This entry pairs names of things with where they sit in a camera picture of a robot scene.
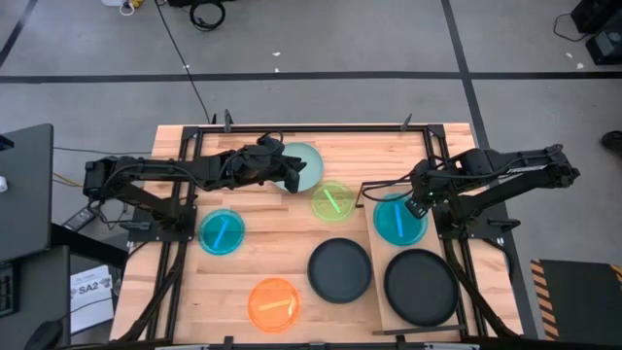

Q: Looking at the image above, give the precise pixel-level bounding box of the green translucent plate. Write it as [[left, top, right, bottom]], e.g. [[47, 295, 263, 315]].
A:
[[310, 180, 357, 224]]

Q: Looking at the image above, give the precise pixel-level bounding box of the black equipment case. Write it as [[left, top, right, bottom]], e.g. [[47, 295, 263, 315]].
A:
[[585, 28, 622, 67], [570, 0, 622, 35]]

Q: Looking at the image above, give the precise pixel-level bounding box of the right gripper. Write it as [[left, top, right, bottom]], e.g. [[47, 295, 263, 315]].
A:
[[404, 180, 441, 221]]

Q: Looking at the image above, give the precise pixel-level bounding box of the dark grey desk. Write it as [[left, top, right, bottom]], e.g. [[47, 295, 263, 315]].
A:
[[0, 122, 54, 263]]

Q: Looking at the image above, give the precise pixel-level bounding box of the black round plate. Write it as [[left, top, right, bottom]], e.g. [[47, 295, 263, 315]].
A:
[[383, 248, 461, 329], [306, 236, 374, 305]]

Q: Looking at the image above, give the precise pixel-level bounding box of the yellow floor cable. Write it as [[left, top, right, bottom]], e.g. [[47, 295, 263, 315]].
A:
[[52, 170, 85, 190]]

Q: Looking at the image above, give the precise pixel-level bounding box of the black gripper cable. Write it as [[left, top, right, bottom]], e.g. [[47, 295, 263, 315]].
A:
[[256, 128, 287, 148], [361, 180, 415, 202]]

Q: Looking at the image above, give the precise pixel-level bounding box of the white printed paper sheet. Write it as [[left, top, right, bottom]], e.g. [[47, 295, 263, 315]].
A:
[[69, 263, 116, 335]]

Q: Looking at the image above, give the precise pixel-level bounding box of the black computer mouse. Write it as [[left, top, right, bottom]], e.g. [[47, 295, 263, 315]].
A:
[[22, 319, 64, 350]]

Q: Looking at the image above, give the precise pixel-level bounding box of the wooden tray board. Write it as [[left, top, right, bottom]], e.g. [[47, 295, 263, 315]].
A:
[[354, 178, 467, 337]]

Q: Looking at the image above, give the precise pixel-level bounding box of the black yellow striped mat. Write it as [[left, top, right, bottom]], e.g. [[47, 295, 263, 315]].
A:
[[529, 259, 622, 341]]

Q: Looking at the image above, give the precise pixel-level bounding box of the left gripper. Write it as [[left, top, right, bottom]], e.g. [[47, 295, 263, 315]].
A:
[[224, 138, 308, 194]]

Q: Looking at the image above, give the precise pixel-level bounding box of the orange translucent plate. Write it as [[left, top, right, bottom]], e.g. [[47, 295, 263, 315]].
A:
[[247, 276, 302, 334]]

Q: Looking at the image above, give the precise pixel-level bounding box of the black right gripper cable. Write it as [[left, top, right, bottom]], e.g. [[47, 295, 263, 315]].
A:
[[361, 180, 415, 202]]

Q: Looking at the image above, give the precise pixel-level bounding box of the person's shoe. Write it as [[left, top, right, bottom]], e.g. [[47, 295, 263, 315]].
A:
[[601, 129, 622, 153]]

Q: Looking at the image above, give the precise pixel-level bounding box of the black desk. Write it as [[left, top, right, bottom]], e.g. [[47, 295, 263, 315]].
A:
[[0, 245, 72, 350]]

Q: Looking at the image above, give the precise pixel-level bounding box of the black floor cable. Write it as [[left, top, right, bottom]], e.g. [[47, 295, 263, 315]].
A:
[[154, 0, 214, 125]]

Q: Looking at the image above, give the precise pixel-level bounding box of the large black plate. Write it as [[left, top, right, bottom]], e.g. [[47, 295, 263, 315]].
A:
[[273, 141, 326, 194]]

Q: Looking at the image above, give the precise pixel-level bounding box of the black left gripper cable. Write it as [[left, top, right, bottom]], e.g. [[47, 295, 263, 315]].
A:
[[256, 128, 287, 148]]

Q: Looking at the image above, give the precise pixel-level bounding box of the black keypad device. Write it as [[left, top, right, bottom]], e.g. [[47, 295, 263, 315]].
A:
[[0, 262, 20, 318]]

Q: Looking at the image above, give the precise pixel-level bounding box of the teal translucent plate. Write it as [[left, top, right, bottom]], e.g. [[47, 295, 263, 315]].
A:
[[372, 192, 431, 248], [197, 208, 247, 257]]

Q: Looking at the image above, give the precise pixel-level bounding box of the coiled black cable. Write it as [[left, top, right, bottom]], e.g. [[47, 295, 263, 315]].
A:
[[188, 0, 227, 33]]

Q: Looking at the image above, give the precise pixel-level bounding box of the black power brick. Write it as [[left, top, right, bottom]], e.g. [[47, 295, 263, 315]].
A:
[[61, 204, 98, 233]]

